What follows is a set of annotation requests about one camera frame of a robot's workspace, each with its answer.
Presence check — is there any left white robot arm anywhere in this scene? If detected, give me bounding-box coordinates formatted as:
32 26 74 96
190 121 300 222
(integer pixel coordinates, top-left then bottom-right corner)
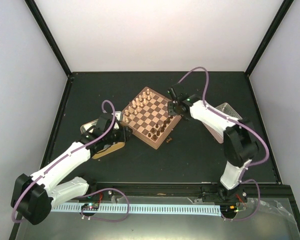
11 111 133 225

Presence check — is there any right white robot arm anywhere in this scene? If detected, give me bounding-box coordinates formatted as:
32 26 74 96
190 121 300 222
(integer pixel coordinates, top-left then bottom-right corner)
167 83 259 202

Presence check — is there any wooden chess board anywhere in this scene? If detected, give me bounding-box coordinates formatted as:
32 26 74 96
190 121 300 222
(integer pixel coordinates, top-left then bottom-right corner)
121 86 181 149

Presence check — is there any left controller board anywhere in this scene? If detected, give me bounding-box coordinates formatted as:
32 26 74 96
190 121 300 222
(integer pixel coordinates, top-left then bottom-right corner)
81 203 99 211

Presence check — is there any controller board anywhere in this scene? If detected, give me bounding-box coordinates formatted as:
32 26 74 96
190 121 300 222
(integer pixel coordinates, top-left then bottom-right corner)
220 205 247 214
81 203 99 211

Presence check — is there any right controller board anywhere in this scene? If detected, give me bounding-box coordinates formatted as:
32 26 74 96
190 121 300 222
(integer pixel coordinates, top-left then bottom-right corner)
220 205 247 214

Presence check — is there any yellow tin box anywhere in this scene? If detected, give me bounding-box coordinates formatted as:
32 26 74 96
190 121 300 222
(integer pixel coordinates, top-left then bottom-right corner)
80 119 125 160

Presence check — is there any silver metal tray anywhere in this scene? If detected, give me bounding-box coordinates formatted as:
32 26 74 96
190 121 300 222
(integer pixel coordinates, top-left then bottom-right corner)
204 102 243 145

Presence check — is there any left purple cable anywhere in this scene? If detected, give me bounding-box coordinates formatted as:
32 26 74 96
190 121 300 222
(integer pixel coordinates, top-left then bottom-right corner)
11 99 117 224

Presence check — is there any purple cable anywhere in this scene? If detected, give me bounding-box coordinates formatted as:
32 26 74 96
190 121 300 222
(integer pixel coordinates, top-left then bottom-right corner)
11 99 117 224
177 66 270 167

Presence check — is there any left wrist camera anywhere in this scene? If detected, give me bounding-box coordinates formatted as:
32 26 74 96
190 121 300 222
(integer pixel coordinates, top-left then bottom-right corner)
114 111 124 122

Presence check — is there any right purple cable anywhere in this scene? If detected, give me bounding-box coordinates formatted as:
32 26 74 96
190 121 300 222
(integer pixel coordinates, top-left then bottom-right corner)
177 66 270 167

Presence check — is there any white slotted cable duct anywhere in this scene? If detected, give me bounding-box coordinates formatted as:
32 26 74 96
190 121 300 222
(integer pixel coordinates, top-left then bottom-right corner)
51 202 222 217

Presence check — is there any black mounting rail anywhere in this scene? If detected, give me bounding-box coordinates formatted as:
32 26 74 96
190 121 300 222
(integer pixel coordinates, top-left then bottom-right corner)
85 182 295 203

